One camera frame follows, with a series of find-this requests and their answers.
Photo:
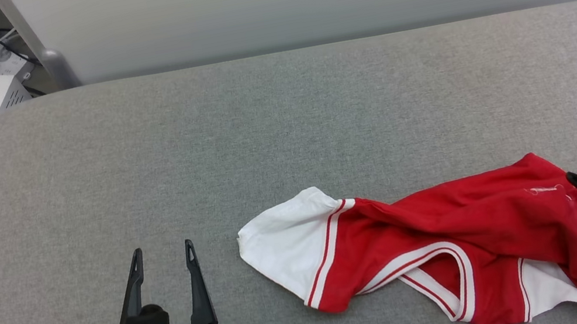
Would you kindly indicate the red and white shirt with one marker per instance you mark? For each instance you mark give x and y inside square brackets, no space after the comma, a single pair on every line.
[481,211]

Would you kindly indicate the grey metal pole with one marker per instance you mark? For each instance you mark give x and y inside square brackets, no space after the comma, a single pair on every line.
[51,61]

